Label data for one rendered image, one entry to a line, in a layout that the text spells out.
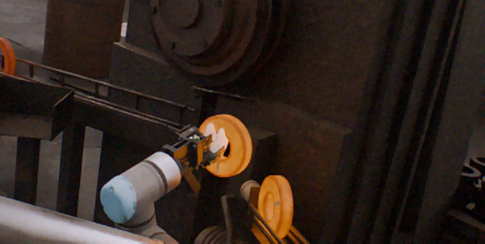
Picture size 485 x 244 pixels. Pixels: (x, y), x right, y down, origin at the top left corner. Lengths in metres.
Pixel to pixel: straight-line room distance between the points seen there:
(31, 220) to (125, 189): 0.31
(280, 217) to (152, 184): 0.34
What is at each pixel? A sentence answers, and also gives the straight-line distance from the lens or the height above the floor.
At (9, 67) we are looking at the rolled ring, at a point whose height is 0.63.
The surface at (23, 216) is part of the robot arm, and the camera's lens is 1.03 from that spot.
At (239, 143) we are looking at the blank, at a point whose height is 0.86.
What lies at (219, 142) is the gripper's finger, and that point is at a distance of 1.48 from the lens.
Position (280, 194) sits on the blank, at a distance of 1.48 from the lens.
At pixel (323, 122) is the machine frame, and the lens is 1.73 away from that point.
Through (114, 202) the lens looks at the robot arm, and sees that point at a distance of 1.31.
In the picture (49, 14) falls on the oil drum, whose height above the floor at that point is 0.43.
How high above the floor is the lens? 1.39
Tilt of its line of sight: 18 degrees down
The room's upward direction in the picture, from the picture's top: 10 degrees clockwise
